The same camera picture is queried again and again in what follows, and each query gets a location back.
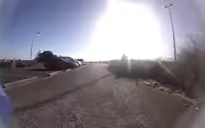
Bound tall street lamp pole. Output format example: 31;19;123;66
164;3;178;63

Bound curved street lamp pole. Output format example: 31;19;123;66
29;31;42;60

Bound grey paved strip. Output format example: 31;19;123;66
4;63;110;111

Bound dry brown bushes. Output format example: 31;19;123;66
107;33;205;98

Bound row of parked cars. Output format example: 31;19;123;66
34;50;86;71

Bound grey asphalt path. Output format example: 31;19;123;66
14;69;198;128

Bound pale kerb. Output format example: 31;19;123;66
3;65;86;90

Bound dark asphalt parking lot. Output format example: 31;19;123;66
0;62;56;84

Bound stony ground strip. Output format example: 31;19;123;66
134;78;201;113

